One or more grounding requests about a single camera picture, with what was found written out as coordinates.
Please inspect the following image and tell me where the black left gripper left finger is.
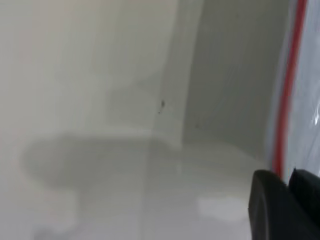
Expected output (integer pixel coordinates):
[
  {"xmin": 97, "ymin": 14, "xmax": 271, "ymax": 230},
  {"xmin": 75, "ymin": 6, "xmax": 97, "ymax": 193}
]
[{"xmin": 247, "ymin": 169, "xmax": 320, "ymax": 240}]

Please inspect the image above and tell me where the clear red-zipper plastic bag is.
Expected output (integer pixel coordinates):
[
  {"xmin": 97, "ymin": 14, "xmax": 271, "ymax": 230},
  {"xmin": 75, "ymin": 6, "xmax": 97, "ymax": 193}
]
[{"xmin": 264, "ymin": 0, "xmax": 320, "ymax": 181}]

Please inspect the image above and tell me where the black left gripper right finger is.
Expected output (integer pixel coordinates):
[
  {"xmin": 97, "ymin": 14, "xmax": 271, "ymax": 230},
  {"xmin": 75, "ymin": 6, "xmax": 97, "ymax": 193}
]
[{"xmin": 288, "ymin": 168, "xmax": 320, "ymax": 215}]

